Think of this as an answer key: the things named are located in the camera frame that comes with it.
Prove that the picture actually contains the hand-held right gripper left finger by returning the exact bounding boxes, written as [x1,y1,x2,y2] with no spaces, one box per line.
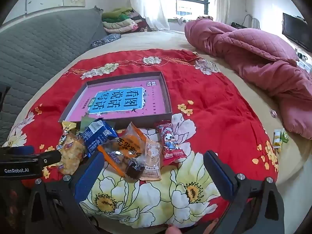
[24,151,105,234]

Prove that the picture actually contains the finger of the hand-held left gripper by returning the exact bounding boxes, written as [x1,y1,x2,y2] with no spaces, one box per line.
[31,150,62,169]
[0,146,35,156]

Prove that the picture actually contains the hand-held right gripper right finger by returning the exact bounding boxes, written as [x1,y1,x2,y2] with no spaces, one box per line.
[203,150,285,234]

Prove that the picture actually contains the clear rice cracker packet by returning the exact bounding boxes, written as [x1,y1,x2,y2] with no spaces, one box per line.
[57,130,87,175]

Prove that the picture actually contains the blue biscuit packet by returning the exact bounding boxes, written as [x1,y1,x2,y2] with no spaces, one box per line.
[80,119,119,158]

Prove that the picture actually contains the dark brown candy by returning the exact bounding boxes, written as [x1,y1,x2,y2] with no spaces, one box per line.
[125,158,145,181]

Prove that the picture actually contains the green snack packet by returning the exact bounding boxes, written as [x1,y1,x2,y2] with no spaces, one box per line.
[80,116,98,130]

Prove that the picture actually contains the orange peanut packet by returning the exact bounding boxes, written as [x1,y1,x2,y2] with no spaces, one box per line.
[97,122,148,177]

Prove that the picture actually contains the red panda sausage packet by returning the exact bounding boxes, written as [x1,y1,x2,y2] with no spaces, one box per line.
[157,123,188,167]

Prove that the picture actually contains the clear pink-edged snack packet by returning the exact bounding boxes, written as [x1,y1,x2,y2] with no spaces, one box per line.
[141,138,163,181]

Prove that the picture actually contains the grey cardboard tray pink print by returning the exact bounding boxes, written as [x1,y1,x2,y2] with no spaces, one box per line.
[58,71,172,130]

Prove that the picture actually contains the small yellow packet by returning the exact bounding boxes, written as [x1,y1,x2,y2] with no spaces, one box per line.
[272,129,282,149]

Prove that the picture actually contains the red floral blanket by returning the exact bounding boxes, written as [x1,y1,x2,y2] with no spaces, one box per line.
[2,49,279,230]

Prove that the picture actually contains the grey quilted headboard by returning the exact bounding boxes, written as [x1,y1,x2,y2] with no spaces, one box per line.
[0,7,108,147]

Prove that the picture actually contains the blue patterned cloth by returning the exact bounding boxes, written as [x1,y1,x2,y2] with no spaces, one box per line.
[91,33,121,49]

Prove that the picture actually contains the pink quilted duvet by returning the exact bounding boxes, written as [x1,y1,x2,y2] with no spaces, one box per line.
[184,18,312,140]

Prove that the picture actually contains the stack of folded clothes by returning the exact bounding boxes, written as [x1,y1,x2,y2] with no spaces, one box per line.
[101,7,149,33]

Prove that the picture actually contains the black flat television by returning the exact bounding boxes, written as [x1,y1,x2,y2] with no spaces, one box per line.
[282,13,312,53]

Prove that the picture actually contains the white sheer curtain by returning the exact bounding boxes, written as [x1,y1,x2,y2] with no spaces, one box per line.
[214,0,231,23]
[130,0,170,32]

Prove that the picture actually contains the white metal frame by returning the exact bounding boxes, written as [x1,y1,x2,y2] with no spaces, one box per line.
[244,14,261,30]

